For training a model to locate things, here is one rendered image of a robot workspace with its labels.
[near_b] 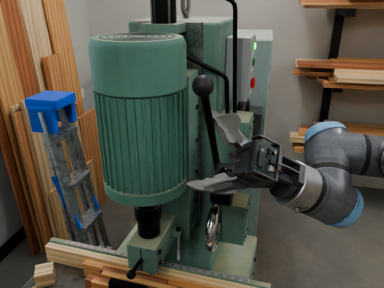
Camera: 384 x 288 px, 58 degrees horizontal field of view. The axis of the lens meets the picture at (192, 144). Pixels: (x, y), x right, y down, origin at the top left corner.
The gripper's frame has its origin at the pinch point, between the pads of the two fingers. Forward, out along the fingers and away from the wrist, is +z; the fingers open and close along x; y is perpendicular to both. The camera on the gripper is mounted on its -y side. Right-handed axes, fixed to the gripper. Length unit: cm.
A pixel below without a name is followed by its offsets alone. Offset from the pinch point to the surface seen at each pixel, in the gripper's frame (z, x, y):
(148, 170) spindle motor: 3.8, 4.6, -8.1
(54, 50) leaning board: 43, -110, -173
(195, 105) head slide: -3.7, -15.7, -12.3
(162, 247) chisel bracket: -9.6, 14.4, -24.7
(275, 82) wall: -121, -159, -142
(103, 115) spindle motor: 15.0, -1.4, -6.9
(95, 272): -1.6, 22.4, -44.5
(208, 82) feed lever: 3.8, -6.2, 9.4
